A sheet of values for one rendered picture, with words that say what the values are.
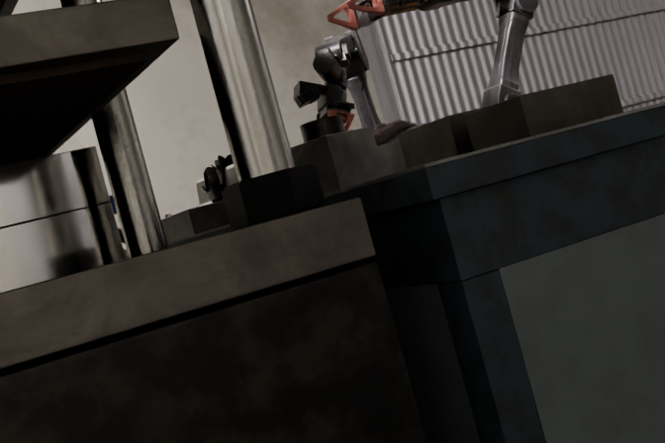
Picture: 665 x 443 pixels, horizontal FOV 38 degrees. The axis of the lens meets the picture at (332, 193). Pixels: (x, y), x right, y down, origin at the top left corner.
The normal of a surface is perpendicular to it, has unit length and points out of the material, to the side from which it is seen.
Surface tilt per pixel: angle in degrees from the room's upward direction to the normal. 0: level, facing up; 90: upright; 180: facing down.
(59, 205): 90
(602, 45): 90
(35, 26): 90
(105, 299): 90
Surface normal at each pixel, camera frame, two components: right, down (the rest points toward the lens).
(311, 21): 0.46, -0.14
